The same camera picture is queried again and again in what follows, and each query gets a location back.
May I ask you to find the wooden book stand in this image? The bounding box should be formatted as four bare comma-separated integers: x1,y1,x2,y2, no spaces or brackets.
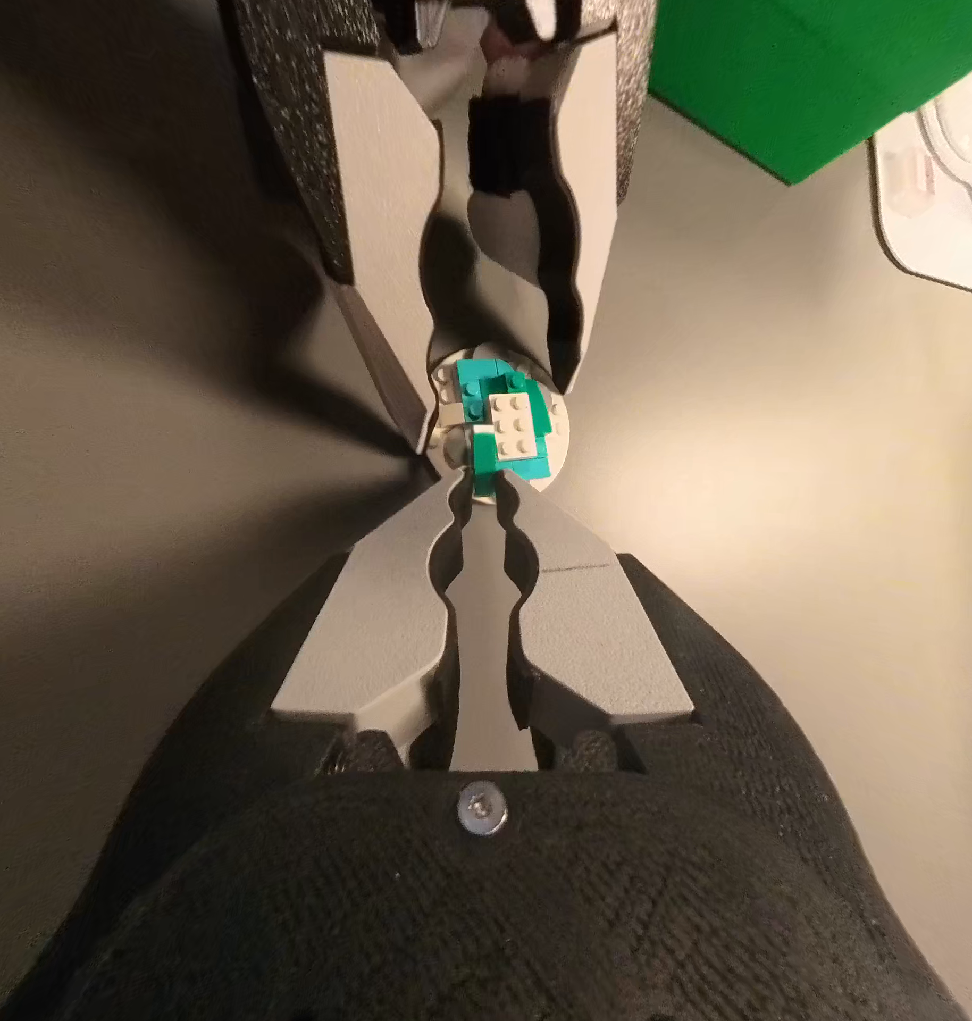
865,99,972,300

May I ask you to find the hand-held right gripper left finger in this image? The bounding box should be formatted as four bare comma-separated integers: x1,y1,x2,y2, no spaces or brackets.
271,469,477,772

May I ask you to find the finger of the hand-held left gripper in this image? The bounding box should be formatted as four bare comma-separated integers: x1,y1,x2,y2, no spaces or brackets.
324,48,447,457
524,28,621,396

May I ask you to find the green plastic bin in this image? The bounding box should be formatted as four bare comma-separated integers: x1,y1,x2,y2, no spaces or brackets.
649,0,972,186

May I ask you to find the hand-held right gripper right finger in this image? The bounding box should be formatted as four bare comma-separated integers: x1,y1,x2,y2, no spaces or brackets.
498,477,696,772

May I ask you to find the person's left hand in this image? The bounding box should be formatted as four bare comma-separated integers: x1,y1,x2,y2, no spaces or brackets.
484,14,540,98

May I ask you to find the round white lego assembly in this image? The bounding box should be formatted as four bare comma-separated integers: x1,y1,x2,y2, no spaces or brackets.
426,345,571,504

